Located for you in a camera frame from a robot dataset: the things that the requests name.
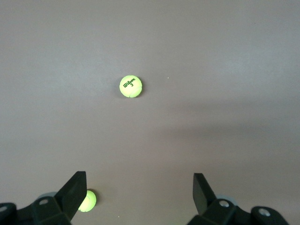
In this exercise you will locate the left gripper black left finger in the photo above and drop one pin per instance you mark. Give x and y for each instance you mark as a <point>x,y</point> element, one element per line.
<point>63,206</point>

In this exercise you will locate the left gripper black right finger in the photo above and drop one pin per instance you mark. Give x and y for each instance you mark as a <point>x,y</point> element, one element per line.
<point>211,211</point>

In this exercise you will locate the yellow Wilson 3 tennis ball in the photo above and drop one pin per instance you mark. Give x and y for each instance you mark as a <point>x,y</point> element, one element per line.
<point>130,86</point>

